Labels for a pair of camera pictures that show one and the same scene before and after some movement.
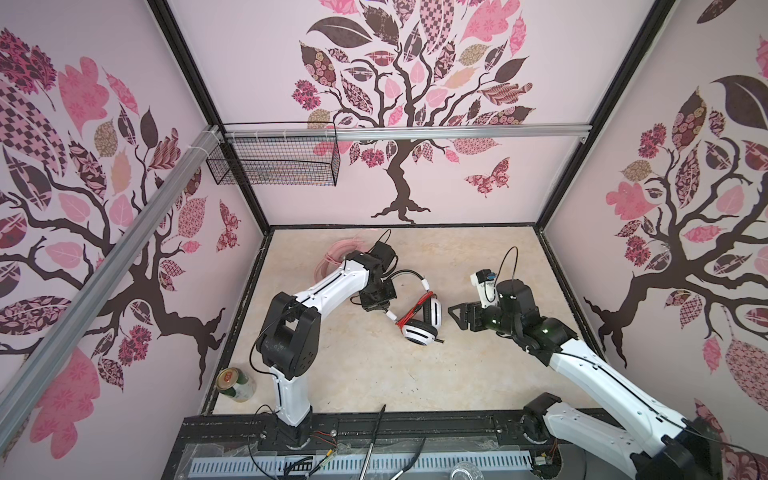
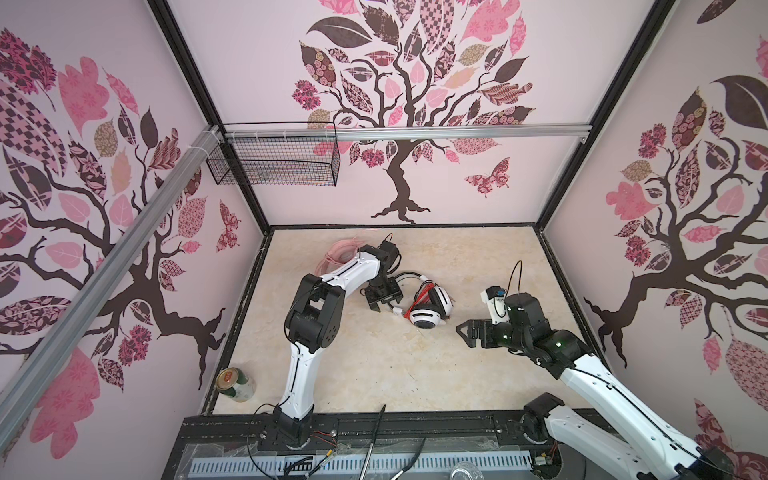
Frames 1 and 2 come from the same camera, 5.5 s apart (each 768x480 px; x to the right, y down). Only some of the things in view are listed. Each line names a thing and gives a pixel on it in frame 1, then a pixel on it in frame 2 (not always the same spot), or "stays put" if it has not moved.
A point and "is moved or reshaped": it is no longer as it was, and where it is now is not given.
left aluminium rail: x=51 y=358 stays put
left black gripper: x=390 y=294 stays put
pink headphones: x=334 y=257 stays put
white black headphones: x=421 y=320 is moved or reshaped
